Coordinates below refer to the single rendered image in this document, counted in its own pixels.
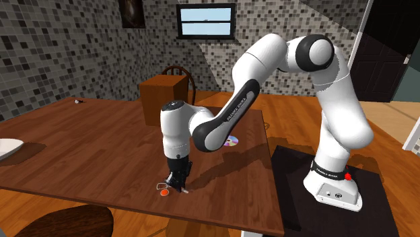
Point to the black-framed window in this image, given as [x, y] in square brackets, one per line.
[206, 21]

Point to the white plate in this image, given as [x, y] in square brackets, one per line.
[8, 147]

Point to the dark wall picture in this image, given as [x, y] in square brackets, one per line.
[132, 13]

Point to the brown wooden box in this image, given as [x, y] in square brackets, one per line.
[159, 98]

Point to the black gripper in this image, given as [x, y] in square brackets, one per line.
[178, 167]

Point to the dark door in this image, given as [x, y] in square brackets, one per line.
[384, 52]

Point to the dark brown seat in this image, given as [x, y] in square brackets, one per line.
[72, 223]

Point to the brown wooden table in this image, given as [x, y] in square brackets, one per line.
[82, 147]

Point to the small black and white object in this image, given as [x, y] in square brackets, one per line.
[78, 101]

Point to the dark wooden round-back chair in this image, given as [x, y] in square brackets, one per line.
[191, 82]

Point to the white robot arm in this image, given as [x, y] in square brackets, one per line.
[341, 121]

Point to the dark robot stand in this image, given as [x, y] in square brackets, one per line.
[328, 223]

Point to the shiny compact disc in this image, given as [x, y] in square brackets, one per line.
[232, 141]

